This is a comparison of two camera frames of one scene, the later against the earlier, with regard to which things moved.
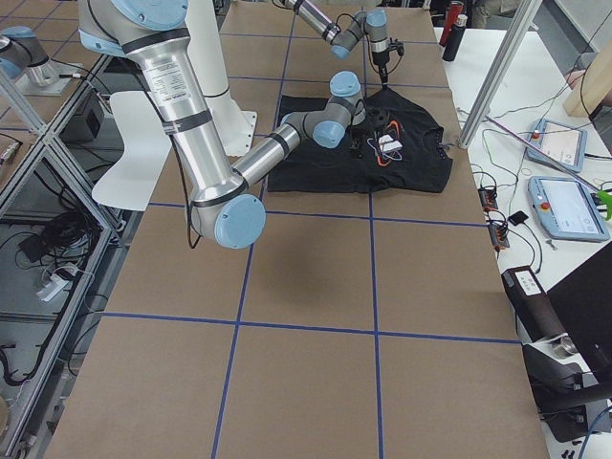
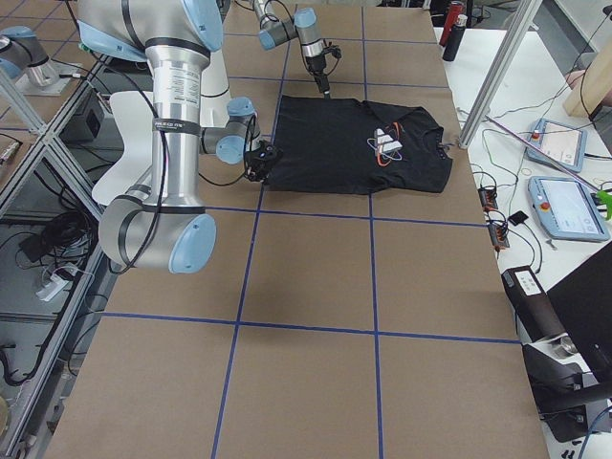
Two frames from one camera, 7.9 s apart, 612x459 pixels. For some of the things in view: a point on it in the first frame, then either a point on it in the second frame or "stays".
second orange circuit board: x=498 y=235 stays
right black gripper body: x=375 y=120 to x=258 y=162
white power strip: x=53 y=287 stays
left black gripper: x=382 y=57 to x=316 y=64
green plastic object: x=605 y=197 stays
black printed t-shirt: x=398 y=150 stays
